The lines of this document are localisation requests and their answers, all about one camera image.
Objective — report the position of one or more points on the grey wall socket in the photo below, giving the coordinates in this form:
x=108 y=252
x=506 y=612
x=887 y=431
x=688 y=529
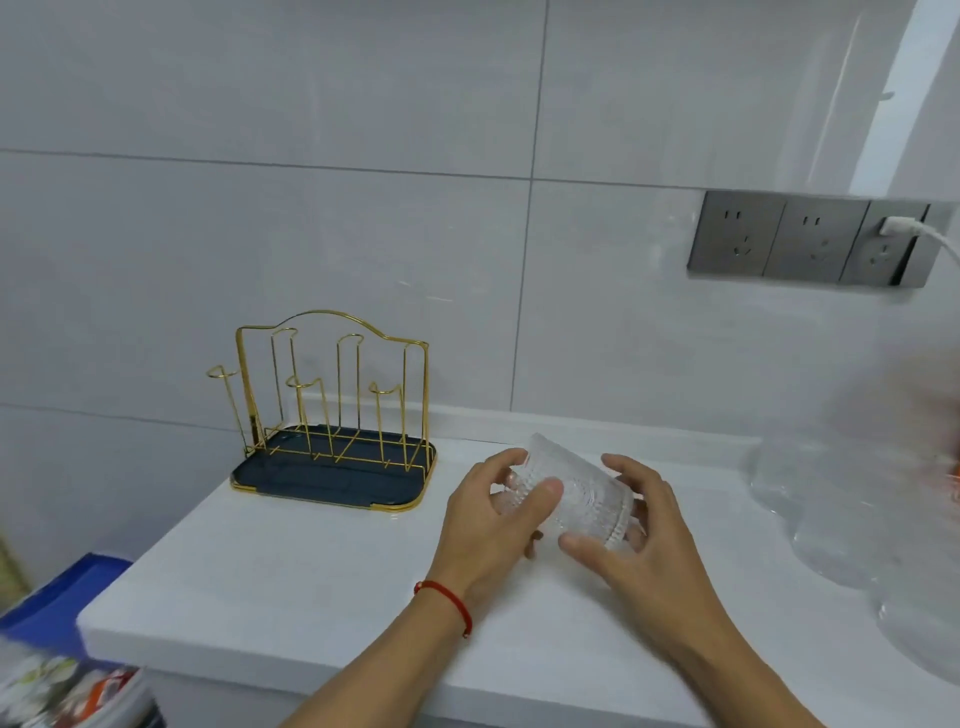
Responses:
x=735 y=232
x=814 y=240
x=870 y=259

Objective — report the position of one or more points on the person's left hand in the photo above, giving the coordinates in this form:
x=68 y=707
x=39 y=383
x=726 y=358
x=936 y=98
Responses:
x=476 y=532

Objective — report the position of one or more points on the blue plastic bin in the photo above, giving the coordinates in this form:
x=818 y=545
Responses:
x=60 y=600

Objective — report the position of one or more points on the person's left forearm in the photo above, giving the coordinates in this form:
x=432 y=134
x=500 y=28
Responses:
x=382 y=667

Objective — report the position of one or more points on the person's right forearm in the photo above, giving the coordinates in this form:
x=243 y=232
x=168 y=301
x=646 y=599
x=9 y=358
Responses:
x=742 y=682

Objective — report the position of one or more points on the stack of patterned plates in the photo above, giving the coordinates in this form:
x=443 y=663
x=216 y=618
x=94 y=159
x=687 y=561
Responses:
x=67 y=694

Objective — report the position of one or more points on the person's left thumb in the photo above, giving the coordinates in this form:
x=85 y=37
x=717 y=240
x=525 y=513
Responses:
x=534 y=501

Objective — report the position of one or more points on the person's right thumb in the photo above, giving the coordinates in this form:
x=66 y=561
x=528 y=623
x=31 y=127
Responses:
x=592 y=549

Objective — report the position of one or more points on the person's right hand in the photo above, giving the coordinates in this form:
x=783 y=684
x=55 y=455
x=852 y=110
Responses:
x=660 y=570

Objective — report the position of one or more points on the clear ribbed glass cup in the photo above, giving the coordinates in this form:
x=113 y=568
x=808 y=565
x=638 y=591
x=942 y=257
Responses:
x=581 y=495

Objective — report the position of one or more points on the white power plug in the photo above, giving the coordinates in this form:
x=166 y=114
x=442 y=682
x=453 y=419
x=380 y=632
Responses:
x=900 y=226

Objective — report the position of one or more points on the dark blue drip tray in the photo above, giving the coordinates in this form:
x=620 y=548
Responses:
x=330 y=484

